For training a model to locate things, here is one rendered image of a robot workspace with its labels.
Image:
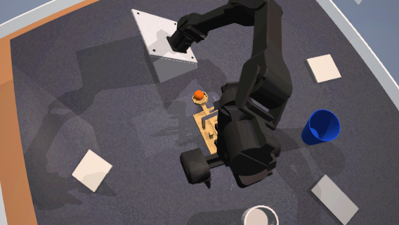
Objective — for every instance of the blue plastic cup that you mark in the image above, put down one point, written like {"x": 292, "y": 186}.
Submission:
{"x": 322, "y": 126}

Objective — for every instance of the beige flat square tile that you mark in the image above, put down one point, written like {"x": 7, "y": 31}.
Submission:
{"x": 92, "y": 170}
{"x": 323, "y": 68}

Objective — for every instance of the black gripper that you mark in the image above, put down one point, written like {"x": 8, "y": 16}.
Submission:
{"x": 197, "y": 167}

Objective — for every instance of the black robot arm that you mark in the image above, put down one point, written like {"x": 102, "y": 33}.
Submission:
{"x": 264, "y": 77}

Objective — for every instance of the orange ball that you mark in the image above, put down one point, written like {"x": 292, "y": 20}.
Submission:
{"x": 198, "y": 95}

